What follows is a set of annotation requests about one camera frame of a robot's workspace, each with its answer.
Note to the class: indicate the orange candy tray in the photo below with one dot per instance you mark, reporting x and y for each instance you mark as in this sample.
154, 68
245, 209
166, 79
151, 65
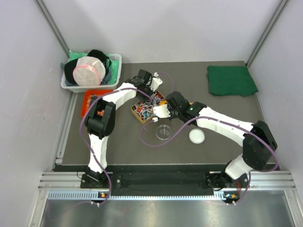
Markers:
88, 97

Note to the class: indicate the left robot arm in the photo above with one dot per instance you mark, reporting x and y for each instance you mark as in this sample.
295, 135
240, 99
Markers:
100, 120

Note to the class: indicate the white cable duct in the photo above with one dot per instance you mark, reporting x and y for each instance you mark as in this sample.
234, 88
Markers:
98, 196

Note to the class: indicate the dark green folded cloth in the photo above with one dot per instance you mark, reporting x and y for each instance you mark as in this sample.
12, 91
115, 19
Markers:
230, 81

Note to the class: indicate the tan candy box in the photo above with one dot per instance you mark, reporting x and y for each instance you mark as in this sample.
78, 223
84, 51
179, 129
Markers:
143, 111

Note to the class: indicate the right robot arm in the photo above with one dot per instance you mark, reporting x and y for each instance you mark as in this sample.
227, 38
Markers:
257, 142

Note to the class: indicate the green patterned cloth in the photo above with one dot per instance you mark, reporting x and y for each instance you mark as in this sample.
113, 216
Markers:
113, 63

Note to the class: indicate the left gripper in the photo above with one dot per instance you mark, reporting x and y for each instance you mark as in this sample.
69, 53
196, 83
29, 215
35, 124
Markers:
142, 99

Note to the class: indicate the white round lid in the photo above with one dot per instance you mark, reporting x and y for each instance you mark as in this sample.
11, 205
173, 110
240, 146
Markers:
196, 136

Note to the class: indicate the white plastic basket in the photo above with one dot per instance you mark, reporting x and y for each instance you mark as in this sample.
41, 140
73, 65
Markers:
112, 63

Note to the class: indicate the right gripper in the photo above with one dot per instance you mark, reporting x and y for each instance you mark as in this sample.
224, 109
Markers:
172, 117

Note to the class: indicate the yellow plastic scoop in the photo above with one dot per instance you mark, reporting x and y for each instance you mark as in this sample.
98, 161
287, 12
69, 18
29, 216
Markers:
165, 102

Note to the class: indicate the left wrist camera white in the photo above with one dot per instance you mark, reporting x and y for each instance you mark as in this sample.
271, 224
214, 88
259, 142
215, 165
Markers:
155, 82

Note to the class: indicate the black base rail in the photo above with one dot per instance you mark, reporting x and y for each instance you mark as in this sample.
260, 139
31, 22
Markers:
158, 180

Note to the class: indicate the white mesh laundry bag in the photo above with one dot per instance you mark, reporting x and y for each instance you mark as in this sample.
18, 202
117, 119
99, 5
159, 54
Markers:
89, 71

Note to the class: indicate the black cap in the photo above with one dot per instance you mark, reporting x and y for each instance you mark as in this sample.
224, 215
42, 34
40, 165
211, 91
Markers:
71, 71

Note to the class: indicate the clear plastic cup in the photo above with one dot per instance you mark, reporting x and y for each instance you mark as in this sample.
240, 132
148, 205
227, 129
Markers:
163, 133

